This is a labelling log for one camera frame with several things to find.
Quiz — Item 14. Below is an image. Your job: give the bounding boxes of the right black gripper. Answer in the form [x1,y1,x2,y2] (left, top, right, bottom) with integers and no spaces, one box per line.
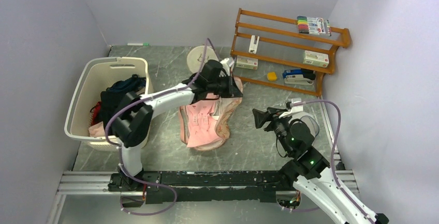
[253,107,294,156]

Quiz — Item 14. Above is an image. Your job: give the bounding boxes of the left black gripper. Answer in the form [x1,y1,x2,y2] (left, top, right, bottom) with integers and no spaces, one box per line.
[209,73,244,99]

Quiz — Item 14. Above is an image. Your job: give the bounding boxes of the pink floral mesh laundry bag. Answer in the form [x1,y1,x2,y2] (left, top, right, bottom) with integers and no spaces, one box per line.
[179,94,242,151]

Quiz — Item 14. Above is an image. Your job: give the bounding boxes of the pink bra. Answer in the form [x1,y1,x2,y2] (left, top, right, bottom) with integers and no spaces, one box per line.
[182,100,222,149]

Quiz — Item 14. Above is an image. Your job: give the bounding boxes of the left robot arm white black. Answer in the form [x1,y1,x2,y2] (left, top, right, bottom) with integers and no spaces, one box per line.
[105,58,243,191]

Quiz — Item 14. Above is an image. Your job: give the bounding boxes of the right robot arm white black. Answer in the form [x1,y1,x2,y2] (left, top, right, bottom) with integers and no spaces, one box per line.
[252,107,389,223]

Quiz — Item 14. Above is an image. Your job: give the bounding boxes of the round beige mesh bag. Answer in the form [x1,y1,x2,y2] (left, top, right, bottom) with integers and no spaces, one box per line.
[186,46,219,73]

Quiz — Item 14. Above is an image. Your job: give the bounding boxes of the white dome mesh bag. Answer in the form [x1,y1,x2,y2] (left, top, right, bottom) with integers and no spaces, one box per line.
[295,112,320,137]

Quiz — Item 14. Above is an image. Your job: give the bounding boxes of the cream plastic laundry basket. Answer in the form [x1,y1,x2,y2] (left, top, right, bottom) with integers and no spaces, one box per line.
[64,57,153,152]

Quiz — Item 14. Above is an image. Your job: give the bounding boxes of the white box left shelf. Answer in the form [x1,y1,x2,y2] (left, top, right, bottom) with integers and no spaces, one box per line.
[236,56,258,70]

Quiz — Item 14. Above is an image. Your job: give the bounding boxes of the white box shelf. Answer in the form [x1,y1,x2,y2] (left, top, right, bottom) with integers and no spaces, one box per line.
[303,50,329,68]
[236,56,258,70]

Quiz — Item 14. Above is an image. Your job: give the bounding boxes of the yellow small object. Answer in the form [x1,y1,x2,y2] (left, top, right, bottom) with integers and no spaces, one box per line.
[267,72,277,81]

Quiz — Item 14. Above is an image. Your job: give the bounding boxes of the white small device on shelf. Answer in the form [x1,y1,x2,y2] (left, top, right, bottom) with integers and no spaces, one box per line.
[248,35,260,54]

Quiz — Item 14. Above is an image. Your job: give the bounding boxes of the white stapler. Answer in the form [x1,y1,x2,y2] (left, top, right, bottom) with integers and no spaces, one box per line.
[284,78,314,86]

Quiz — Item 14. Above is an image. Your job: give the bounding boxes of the blue black stapler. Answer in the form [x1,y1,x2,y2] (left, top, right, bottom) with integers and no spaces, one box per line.
[282,69,316,80]

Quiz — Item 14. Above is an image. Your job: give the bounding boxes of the wooden shelf rack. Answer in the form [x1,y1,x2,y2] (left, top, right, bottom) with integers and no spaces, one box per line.
[230,8,352,97]

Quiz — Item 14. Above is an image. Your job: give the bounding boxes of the white box right shelf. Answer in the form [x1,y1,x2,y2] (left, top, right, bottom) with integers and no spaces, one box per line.
[303,50,329,68]

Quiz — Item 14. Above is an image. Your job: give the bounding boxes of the coloured marker pen pack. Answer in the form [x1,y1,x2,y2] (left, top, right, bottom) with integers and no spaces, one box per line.
[297,16,332,36]

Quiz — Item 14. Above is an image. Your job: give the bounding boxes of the white green marker pen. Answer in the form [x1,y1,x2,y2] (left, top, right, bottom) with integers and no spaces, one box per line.
[127,43,149,47]

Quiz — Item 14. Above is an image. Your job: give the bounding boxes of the dark clothes in basket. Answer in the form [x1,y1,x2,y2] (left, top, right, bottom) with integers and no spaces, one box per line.
[90,74,147,126]

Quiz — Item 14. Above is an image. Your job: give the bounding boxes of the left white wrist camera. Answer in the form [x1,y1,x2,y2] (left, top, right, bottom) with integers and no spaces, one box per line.
[220,57,235,76]

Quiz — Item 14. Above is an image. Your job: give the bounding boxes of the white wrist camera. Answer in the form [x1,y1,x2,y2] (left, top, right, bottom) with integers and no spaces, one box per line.
[279,98,303,118]
[220,57,235,76]

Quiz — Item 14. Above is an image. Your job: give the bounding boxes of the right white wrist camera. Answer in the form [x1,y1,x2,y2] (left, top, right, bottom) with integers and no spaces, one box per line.
[279,98,303,118]

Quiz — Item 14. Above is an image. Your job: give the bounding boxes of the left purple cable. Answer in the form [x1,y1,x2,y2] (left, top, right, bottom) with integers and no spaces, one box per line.
[104,38,220,216]

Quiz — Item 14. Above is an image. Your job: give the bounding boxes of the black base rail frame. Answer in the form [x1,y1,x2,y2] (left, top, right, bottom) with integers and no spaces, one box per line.
[57,171,344,208]

